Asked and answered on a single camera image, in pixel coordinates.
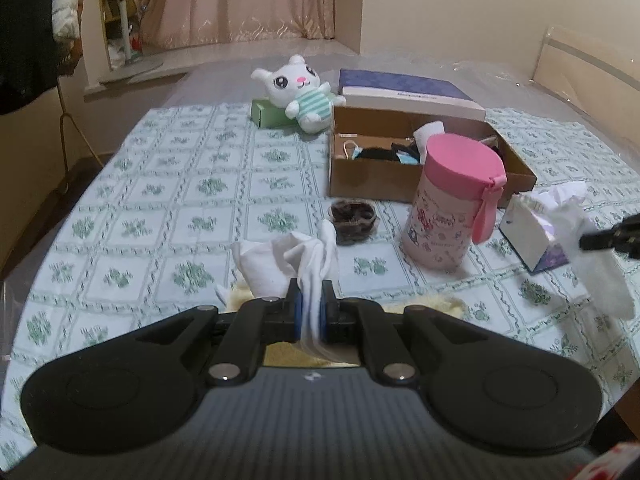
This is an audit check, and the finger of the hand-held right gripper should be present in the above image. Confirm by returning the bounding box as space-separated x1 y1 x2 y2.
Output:
578 212 640 262

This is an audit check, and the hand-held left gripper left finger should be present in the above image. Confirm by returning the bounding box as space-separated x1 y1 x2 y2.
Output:
132 280 304 387

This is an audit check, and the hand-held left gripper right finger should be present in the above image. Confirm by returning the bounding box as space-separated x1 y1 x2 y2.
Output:
320 280 494 387

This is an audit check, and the white tissue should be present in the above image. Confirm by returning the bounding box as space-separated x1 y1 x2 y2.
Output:
547 201 636 321

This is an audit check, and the cardboard box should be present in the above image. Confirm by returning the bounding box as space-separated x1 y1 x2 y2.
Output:
327 104 539 204

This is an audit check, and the black fabric piece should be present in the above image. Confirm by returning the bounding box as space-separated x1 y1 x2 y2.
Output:
357 147 402 164

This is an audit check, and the white cloth with dark trim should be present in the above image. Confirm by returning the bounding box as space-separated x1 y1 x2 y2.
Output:
412 120 446 149

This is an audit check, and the yellow fluffy cloth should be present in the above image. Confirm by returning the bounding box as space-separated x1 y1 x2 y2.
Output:
226 284 464 367

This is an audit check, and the purple tissue pack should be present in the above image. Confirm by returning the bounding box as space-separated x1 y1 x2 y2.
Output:
498 182 589 274

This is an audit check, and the pink lidded bottle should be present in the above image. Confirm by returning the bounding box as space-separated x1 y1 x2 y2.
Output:
398 133 509 274

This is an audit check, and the light blue face mask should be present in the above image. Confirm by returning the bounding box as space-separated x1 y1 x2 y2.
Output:
342 139 369 162

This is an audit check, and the green box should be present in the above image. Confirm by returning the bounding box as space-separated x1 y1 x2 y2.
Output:
251 98 301 130

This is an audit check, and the red patterned cloth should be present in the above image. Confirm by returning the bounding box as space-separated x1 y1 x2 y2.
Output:
574 441 640 480

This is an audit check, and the white bunny plush toy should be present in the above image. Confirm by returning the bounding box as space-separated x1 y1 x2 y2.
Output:
250 54 347 135

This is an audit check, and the plastic wrapped mattress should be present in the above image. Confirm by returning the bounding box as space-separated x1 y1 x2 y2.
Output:
164 47 640 127

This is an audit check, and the metal clothes rack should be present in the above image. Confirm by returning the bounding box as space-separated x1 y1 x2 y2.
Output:
54 41 109 196

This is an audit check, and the pink curtain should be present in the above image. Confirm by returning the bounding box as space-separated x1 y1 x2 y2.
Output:
139 0 337 52

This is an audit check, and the white padded jacket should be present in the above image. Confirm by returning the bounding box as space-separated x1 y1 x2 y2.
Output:
47 0 84 44

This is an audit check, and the black padded jacket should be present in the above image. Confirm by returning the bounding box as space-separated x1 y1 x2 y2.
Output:
0 0 59 114

